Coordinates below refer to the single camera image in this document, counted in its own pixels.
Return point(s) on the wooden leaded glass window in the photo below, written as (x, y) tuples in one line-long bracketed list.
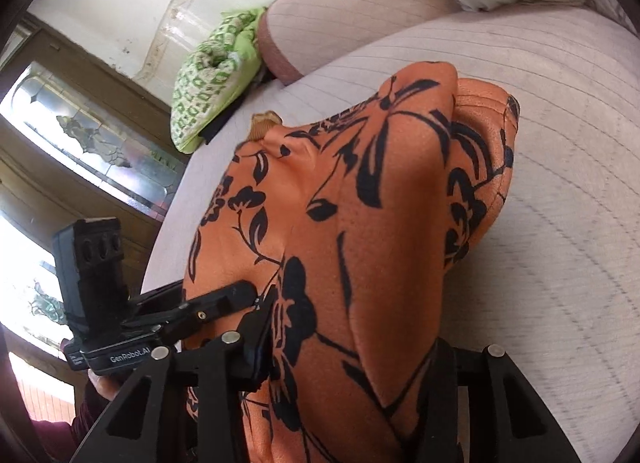
[(85, 128)]

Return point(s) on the orange black floral garment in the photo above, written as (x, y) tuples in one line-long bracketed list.
[(350, 243)]

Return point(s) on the person's left forearm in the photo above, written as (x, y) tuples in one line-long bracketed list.
[(65, 433)]

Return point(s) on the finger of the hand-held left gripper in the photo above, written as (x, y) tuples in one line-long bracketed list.
[(220, 305)]

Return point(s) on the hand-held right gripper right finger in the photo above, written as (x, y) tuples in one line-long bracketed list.
[(470, 363)]

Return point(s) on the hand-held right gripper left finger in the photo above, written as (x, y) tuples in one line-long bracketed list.
[(262, 343)]

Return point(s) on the pink quilted sofa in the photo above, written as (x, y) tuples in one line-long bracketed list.
[(550, 193)]

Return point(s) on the person's left hand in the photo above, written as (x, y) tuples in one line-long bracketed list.
[(102, 385)]

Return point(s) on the green patterned pillow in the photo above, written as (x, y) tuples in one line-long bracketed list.
[(210, 78)]

